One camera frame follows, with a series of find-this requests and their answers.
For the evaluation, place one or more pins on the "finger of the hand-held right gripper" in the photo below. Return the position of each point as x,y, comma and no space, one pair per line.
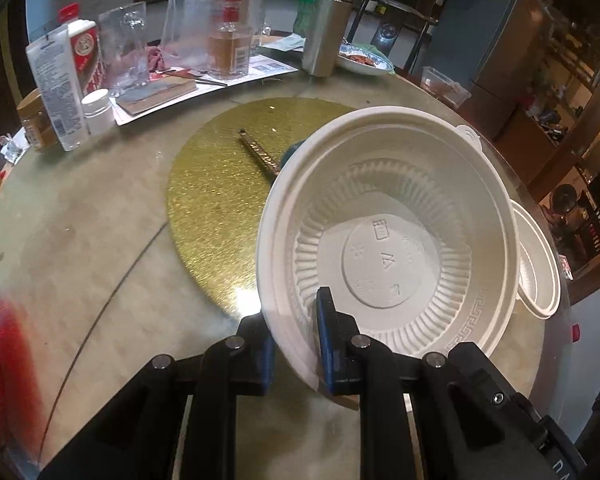
477,370

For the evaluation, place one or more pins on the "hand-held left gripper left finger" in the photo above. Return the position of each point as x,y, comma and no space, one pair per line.
267,360

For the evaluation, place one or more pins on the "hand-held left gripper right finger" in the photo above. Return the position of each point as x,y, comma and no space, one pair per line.
325,330

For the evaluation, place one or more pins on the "white disposable bowl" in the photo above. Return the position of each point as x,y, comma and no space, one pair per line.
380,240
467,135
537,270

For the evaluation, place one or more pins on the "round gold placemat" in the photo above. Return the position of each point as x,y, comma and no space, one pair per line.
215,210

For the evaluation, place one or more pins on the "small teal object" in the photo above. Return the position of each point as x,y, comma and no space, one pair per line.
289,152

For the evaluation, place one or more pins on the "gold patterned stick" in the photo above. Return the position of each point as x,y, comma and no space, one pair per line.
259,152

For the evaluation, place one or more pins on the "printed paper sheet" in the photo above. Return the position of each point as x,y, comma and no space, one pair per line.
260,66

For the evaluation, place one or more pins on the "clear plastic food container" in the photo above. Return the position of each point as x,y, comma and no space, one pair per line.
445,86

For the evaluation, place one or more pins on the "plate with food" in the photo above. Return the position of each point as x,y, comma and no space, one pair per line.
365,60

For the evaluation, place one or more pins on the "dark chopsticks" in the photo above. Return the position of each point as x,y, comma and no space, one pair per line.
211,80

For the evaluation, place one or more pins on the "wooden shelf unit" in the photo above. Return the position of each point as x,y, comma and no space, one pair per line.
575,110

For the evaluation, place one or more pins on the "brown hardcover book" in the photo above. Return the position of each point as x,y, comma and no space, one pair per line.
156,92

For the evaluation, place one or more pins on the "stainless steel thermos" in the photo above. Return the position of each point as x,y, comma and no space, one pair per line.
327,30

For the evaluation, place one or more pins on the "small white pill bottle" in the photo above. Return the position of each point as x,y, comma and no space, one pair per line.
98,111

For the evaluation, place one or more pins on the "black metal chair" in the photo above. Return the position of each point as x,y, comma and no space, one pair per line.
395,25

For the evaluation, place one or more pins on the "liquor bottle in clear bag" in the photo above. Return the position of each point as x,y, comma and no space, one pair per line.
225,25

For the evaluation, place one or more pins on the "grey refrigerator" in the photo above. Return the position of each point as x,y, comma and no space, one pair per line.
505,45

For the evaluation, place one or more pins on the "amber jar with gold lid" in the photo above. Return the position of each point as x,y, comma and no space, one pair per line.
34,125

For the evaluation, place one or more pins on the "clear glass mug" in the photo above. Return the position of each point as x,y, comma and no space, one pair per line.
125,50

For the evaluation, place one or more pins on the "white squeeze tube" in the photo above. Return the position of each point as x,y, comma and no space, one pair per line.
55,90

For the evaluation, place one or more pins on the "red and white box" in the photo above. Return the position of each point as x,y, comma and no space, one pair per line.
85,52

